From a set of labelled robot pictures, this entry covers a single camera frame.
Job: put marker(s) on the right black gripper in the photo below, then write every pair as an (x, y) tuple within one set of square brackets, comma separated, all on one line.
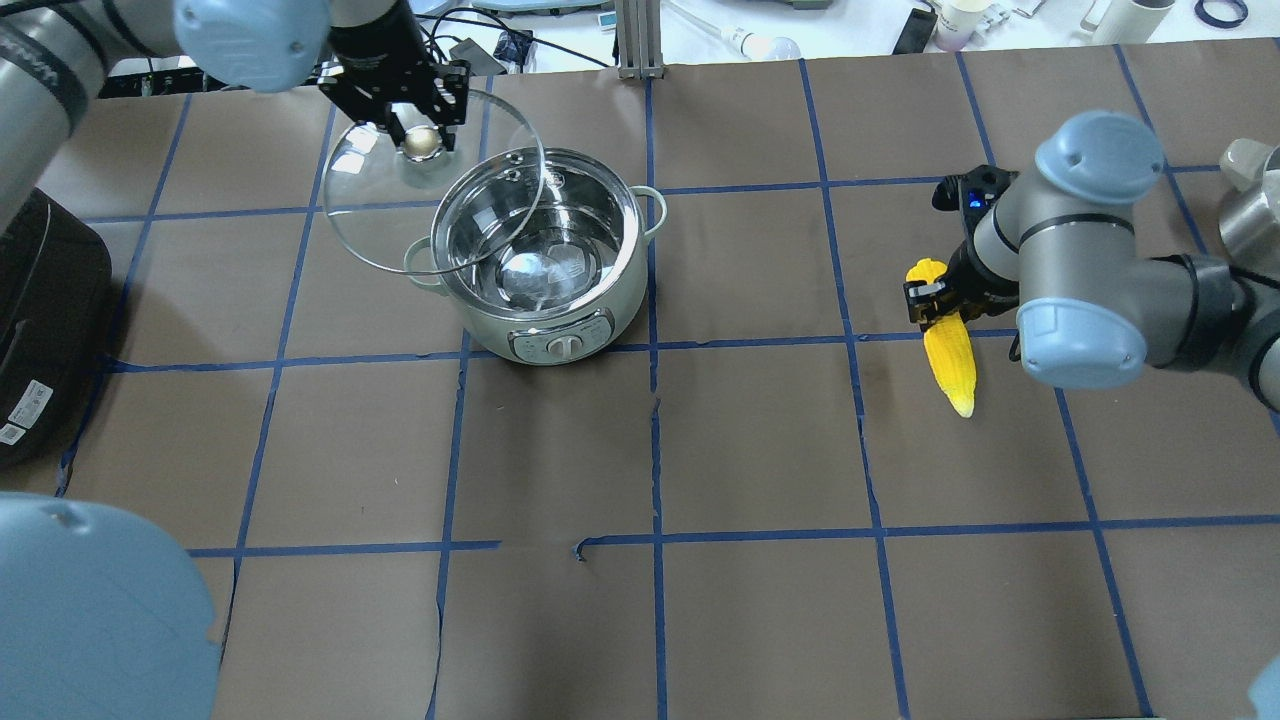
[(966, 268)]

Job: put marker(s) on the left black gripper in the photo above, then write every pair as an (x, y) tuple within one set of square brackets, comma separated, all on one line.
[(374, 47)]

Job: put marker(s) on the yellow corn cob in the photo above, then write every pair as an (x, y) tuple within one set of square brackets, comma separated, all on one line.
[(949, 348)]

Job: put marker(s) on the glass pot lid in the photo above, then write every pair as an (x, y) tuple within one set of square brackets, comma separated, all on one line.
[(414, 207)]

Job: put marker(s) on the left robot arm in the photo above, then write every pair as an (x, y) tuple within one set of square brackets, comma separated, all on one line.
[(105, 615)]

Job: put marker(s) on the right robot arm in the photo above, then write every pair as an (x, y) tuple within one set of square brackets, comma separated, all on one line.
[(1055, 245)]

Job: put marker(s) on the pale green electric pot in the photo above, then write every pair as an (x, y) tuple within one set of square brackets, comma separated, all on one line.
[(542, 253)]

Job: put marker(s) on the steel steamer pot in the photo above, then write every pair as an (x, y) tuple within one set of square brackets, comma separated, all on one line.
[(1249, 212)]

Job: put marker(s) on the black power adapter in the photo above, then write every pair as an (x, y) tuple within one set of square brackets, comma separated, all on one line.
[(480, 61)]

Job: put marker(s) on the black smartphone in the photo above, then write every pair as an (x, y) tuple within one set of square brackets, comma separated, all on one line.
[(916, 32)]

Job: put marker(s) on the white paper cup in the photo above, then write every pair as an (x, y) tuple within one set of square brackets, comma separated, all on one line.
[(958, 23)]

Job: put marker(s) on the clear plastic bottle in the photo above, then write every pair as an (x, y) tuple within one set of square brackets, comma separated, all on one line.
[(752, 46)]

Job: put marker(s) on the white cylinder roll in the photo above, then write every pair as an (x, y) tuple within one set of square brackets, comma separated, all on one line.
[(1124, 22)]

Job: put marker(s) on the black rice cooker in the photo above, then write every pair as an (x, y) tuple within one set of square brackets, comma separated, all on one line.
[(56, 272)]

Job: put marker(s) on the aluminium frame post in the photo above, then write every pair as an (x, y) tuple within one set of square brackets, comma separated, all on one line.
[(638, 40)]

